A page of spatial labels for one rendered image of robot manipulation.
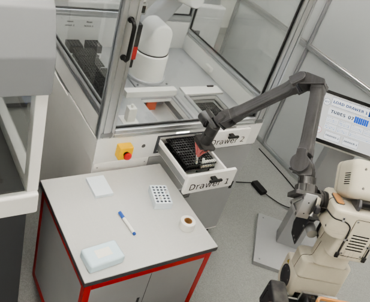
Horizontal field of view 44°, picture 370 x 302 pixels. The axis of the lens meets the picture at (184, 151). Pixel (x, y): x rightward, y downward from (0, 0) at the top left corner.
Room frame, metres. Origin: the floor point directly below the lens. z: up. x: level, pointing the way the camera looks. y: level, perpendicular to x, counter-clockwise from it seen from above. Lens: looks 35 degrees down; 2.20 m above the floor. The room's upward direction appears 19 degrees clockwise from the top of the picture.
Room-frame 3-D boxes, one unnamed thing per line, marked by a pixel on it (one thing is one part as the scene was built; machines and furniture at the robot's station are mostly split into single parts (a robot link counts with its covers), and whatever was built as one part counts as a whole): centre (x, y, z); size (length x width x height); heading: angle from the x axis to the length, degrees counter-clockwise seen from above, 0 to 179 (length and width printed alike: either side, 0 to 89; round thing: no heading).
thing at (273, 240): (2.43, -0.90, 0.51); 0.50 x 0.45 x 1.02; 179
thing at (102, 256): (1.18, 0.17, 0.78); 0.15 x 0.10 x 0.04; 136
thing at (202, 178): (1.75, -0.16, 0.87); 0.29 x 0.02 x 0.11; 131
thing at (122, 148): (1.74, 0.27, 0.88); 0.07 x 0.05 x 0.07; 131
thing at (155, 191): (1.63, 0.04, 0.78); 0.12 x 0.08 x 0.04; 28
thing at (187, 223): (1.51, -0.12, 0.78); 0.07 x 0.07 x 0.04
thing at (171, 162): (1.91, -0.02, 0.86); 0.40 x 0.26 x 0.06; 41
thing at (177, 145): (1.90, -0.03, 0.87); 0.22 x 0.18 x 0.06; 41
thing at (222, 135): (2.18, -0.20, 0.87); 0.29 x 0.02 x 0.11; 131
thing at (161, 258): (1.48, 0.15, 0.38); 0.62 x 0.58 x 0.76; 131
